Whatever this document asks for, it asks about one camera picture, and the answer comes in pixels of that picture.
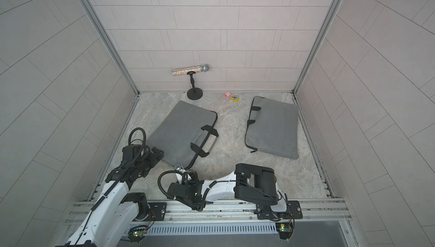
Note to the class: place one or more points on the circuit board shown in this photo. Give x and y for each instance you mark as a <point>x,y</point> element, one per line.
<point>285,230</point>
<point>137,234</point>

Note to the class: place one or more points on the small yellow blue toy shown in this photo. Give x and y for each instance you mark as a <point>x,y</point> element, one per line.
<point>234,98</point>

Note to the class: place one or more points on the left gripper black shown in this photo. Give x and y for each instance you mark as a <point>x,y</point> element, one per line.
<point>154,159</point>

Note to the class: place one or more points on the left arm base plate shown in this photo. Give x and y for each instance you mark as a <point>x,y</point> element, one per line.
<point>156,212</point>

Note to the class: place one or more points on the black microphone stand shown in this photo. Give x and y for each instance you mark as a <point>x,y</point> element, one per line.
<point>194,93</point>

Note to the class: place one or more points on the glitter microphone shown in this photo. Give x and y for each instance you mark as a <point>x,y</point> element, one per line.
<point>189,70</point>

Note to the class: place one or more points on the left circuit board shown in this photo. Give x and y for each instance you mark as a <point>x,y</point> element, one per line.
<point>137,234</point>

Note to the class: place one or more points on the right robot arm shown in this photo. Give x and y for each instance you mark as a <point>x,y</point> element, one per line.
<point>249,183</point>

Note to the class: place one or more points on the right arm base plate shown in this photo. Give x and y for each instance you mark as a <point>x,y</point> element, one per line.
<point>292,210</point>

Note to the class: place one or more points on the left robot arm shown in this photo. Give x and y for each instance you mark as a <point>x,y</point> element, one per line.
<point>118,211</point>

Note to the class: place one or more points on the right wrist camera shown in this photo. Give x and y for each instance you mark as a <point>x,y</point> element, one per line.
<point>179,172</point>

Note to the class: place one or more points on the grey laptop bag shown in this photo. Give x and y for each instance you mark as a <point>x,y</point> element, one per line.
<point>183,134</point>
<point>272,128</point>

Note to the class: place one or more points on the aluminium mounting rail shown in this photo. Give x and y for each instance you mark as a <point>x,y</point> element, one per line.
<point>227,211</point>

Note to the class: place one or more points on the right circuit board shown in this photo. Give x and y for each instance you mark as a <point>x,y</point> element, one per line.
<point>285,230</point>

